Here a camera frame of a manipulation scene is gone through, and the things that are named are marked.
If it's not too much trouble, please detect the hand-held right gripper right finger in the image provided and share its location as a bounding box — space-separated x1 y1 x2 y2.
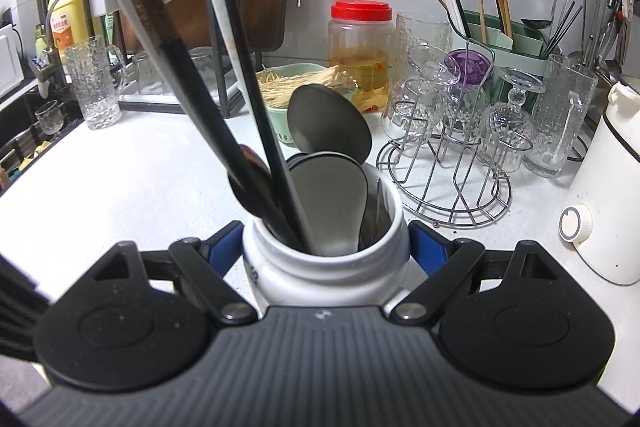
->
390 221 561 325

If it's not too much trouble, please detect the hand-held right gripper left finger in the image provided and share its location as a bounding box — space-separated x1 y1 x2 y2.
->
90 221 258 325

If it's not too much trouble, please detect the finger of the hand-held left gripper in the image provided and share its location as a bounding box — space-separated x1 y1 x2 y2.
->
0 252 51 360

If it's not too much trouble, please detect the gold metal spoon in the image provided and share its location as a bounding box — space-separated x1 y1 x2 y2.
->
227 144 275 215

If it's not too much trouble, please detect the white ceramic jar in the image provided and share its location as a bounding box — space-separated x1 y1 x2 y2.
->
241 162 412 305

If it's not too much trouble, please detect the large metal spoon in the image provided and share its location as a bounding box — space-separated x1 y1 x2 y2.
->
286 83 373 168

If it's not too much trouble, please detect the black chopstick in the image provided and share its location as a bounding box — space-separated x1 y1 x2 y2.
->
212 0 313 250

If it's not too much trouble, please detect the dark brown patterned chopstick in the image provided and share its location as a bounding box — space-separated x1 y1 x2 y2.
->
109 0 301 248

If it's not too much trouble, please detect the green plastic basket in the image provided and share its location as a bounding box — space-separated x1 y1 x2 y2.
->
255 63 358 145

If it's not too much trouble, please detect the black metal dish rack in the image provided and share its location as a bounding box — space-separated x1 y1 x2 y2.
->
77 0 266 118

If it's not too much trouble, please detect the bundle of dry noodles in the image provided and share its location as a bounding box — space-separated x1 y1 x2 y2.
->
256 66 357 108

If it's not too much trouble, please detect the clear drinking glass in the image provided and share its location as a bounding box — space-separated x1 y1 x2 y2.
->
132 51 168 96
189 47 221 94

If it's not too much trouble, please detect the large textured glass mug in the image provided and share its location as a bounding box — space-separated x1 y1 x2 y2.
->
520 54 599 178

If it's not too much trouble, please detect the crystal stemmed goblet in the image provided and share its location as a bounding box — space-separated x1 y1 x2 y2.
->
482 67 546 174
385 44 462 158

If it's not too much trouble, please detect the white electric kettle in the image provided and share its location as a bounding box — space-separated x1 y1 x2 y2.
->
559 79 640 286

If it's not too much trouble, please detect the purple lidded cup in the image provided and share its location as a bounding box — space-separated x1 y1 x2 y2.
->
446 48 490 82

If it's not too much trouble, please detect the small glass goblet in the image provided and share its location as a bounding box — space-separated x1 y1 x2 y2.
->
35 101 66 136

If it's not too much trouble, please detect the plastic jar red lid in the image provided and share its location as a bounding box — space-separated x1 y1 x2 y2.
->
328 0 396 114

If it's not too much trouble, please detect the tall textured glass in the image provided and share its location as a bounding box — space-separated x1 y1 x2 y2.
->
395 12 453 72

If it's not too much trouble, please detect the green chopstick holder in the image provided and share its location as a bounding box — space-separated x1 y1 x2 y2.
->
452 9 551 75

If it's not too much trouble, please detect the yellow oil bottle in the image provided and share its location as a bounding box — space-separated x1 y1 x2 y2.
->
47 0 103 68

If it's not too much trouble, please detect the wire glass rack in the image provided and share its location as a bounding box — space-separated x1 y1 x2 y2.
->
376 36 513 228

